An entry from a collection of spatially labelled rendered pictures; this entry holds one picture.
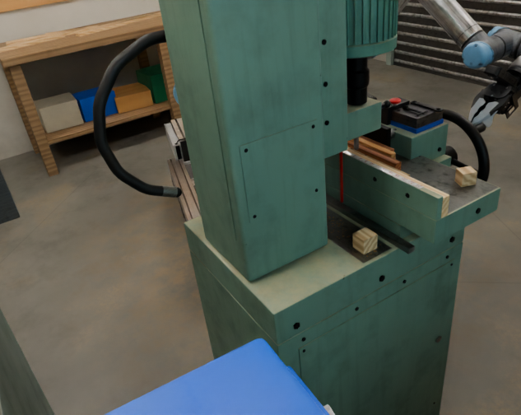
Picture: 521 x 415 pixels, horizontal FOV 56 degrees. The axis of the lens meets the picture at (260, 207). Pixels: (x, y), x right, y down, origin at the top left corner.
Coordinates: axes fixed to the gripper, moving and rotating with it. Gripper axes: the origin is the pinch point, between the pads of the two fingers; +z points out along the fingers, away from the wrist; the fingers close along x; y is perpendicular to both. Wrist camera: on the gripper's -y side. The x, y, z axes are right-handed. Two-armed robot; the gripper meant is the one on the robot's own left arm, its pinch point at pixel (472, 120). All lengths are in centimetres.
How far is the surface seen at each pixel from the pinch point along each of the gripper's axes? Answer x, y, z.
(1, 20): 336, -48, 67
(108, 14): 336, 0, 5
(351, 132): -0.2, -31.2, 33.7
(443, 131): -3.2, -10.3, 12.6
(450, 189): -19.7, -14.8, 28.9
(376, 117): -0.2, -28.6, 26.0
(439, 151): -3.6, -6.6, 16.4
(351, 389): -19, 12, 78
